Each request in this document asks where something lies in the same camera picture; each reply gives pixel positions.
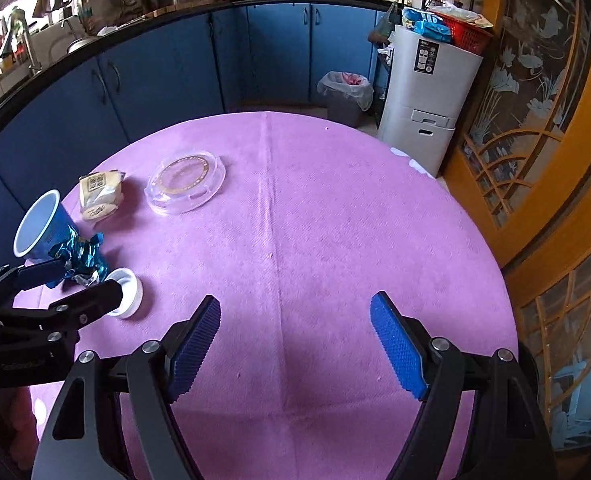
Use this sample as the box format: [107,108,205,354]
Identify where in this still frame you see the grey trash bin with bag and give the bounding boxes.
[317,72,375,128]

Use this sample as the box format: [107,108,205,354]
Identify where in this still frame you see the blue kitchen cabinets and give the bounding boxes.
[0,0,384,266]

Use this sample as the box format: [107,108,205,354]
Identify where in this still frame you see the metal faucet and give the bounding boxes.
[9,6,42,76]

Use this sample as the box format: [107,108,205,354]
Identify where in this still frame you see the white tall appliance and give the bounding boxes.
[378,25,482,177]

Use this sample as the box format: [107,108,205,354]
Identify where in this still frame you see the orange glass door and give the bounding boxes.
[444,0,591,453]

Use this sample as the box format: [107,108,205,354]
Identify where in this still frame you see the red basket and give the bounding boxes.
[433,11,493,55]

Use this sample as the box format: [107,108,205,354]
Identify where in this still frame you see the blue paper cup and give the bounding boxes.
[12,190,79,263]

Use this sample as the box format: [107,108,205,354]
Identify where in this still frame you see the purple tablecloth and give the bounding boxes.
[12,110,519,480]

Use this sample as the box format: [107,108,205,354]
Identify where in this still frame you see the clear round plastic lid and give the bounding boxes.
[145,151,226,216]

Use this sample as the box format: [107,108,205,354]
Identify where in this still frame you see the beige snack wrapper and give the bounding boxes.
[79,170,125,222]

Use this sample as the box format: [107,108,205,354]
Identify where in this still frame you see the blue foil wrapper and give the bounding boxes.
[46,228,110,288]

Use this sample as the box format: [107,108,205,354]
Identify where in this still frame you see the small white plastic cup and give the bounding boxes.
[107,268,144,320]

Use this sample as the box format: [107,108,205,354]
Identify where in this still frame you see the blue snack bags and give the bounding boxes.
[402,8,452,44]

